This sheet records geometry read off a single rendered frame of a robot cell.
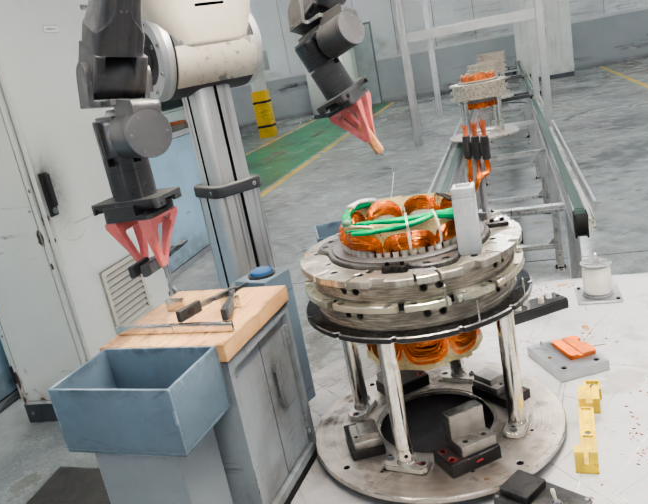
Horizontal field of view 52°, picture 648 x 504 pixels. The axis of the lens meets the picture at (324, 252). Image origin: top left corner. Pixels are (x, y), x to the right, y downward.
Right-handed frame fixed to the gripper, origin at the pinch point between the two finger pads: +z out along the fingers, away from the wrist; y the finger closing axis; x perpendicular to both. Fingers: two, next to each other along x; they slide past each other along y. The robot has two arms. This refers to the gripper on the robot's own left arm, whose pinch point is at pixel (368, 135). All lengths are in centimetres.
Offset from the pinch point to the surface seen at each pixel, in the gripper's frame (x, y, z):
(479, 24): 70, 289, 22
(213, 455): 7, -60, 16
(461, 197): -24.5, -29.8, 7.7
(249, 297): 7.2, -39.8, 5.9
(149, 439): 5, -67, 7
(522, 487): -21, -48, 39
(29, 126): 178, 75, -57
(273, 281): 16.2, -25.0, 10.2
